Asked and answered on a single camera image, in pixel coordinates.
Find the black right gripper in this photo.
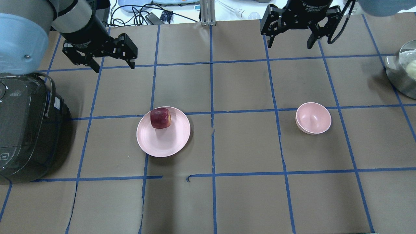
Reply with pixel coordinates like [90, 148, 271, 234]
[260, 0, 342, 49]

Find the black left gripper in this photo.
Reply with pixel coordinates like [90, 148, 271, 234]
[60, 14, 138, 73]

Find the red apple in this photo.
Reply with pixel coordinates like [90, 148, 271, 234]
[150, 108, 172, 129]

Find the pink bowl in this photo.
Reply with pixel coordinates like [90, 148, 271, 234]
[295, 102, 332, 135]

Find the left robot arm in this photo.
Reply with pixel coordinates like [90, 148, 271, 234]
[0, 0, 138, 75]

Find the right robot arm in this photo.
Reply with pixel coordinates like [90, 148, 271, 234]
[260, 0, 415, 49]

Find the blue plate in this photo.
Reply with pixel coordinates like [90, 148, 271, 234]
[117, 0, 152, 13]

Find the pink plate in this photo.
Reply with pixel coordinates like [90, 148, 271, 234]
[136, 106, 191, 158]

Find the black power adapter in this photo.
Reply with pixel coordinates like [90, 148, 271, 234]
[145, 12, 164, 25]

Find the dark grey rice cooker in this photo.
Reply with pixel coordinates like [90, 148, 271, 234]
[0, 72, 69, 185]

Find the white steamed bun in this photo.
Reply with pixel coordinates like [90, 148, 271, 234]
[405, 60, 416, 80]

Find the aluminium frame post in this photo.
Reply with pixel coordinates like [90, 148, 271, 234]
[200, 0, 216, 26]

